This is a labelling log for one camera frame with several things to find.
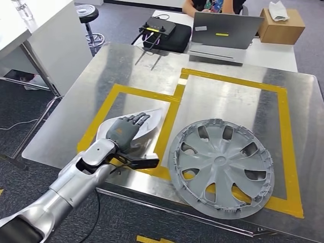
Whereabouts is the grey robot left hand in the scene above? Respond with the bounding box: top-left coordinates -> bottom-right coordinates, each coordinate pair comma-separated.
106,112 -> 151,155

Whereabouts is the white curved plastic part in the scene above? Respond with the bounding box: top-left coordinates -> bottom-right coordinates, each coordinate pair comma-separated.
95,108 -> 164,155

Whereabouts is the yellow tape on workbench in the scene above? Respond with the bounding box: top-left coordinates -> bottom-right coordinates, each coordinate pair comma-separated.
76,67 -> 304,219

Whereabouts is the steel workbench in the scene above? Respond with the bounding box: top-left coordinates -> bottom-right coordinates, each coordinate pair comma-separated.
21,42 -> 324,243

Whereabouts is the black router with antennas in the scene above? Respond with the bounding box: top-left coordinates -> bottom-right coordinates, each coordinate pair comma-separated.
131,16 -> 177,51

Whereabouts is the black soft case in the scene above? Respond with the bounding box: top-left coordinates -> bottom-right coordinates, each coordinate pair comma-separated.
143,22 -> 192,54

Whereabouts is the yellow floor tape square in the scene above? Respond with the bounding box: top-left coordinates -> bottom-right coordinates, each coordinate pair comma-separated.
136,234 -> 175,243

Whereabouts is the white desk panel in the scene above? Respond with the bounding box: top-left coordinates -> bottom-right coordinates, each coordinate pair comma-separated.
25,0 -> 93,97

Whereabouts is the black round stool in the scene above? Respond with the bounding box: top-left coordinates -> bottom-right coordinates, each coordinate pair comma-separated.
76,4 -> 106,56

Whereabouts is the black and white bag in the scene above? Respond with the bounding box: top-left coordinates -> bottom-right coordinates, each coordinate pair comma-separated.
19,72 -> 50,91

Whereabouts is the grey wheel hubcap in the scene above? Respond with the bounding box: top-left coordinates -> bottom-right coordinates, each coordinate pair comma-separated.
168,118 -> 275,220

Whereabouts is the grey laptop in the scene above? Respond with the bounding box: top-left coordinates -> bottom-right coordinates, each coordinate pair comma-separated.
188,12 -> 264,64

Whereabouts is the person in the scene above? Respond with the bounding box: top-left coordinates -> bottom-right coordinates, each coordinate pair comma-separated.
182,0 -> 247,18

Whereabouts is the clear plastic bottle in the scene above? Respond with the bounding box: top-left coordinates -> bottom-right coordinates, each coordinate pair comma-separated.
11,0 -> 33,21

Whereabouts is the brown cardboard box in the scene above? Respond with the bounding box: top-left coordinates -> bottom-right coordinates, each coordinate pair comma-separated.
258,7 -> 306,45

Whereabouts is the white crumpled cloth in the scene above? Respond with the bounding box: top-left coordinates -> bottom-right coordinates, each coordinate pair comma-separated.
268,1 -> 289,22

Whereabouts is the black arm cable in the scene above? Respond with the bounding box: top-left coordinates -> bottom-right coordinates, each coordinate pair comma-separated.
83,191 -> 102,243

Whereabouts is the white floor cable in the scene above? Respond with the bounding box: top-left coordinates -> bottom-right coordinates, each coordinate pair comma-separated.
0,97 -> 63,131

